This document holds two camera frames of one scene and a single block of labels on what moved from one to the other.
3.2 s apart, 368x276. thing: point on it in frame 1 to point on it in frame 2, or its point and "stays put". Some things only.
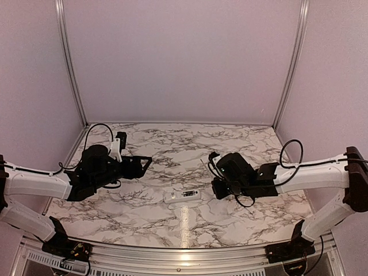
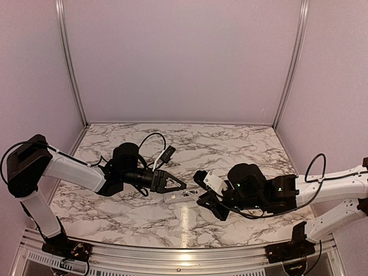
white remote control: (182, 196) stays put
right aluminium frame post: (304, 13) stays put
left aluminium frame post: (62, 19) stays put
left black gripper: (138, 172) to (161, 188)
